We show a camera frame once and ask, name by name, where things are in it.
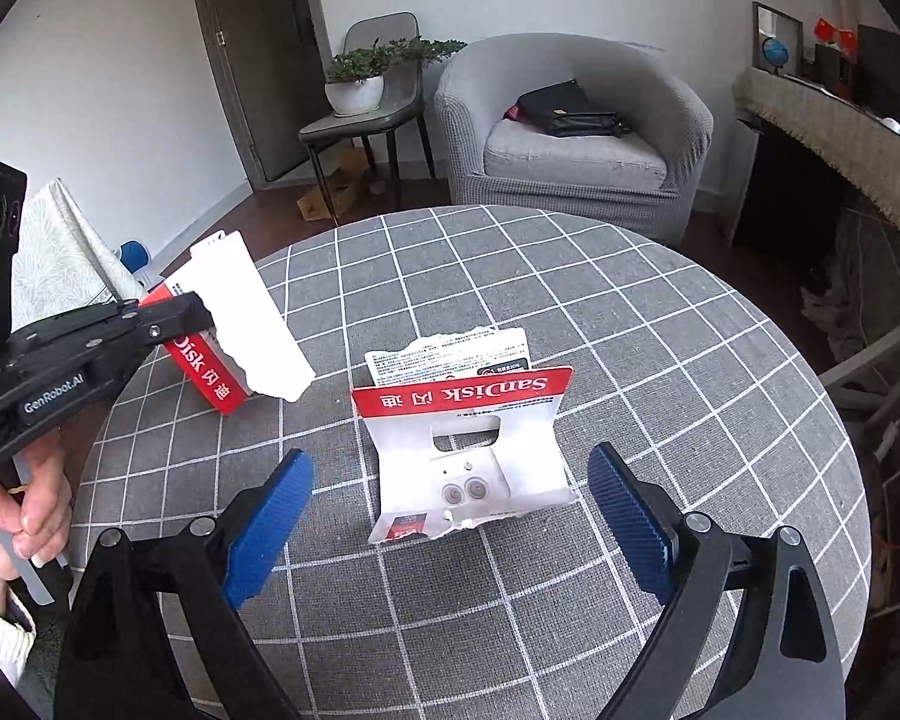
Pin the wide red white packaging card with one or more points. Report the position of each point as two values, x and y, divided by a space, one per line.
480 465

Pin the small blue globe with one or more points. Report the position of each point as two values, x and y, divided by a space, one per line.
776 52

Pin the tall red white packaging card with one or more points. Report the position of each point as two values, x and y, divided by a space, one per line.
247 315

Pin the grey door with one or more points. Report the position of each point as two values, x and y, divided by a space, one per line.
270 52

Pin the picture frame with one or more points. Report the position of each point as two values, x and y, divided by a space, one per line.
791 19

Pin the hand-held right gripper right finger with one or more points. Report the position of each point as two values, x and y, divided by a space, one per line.
634 525

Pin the small red flags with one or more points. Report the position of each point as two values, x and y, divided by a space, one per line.
836 31

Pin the grey armchair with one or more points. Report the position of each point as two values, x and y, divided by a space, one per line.
667 135

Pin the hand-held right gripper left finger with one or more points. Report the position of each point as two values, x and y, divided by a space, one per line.
266 525

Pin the potted green plant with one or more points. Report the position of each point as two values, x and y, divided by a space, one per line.
354 94

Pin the desk with beige cloth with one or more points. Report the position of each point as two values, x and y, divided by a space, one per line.
832 120

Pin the leaf patterned table cloth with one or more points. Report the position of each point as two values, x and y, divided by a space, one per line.
60 255

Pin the cardboard box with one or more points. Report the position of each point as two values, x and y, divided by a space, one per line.
322 199

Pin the black monitor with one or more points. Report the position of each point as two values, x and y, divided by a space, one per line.
885 71

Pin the brown wooden box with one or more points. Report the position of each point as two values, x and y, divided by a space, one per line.
834 71

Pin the black handbag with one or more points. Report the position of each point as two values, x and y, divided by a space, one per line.
562 109

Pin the grey dining chair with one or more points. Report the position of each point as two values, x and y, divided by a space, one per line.
360 124

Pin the grey checked tablecloth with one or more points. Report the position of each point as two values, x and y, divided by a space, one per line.
495 277

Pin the white computer mouse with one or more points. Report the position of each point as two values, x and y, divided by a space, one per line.
894 127

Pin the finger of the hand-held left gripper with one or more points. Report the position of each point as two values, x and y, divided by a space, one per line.
176 322

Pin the person's left hand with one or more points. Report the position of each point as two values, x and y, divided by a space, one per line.
37 510

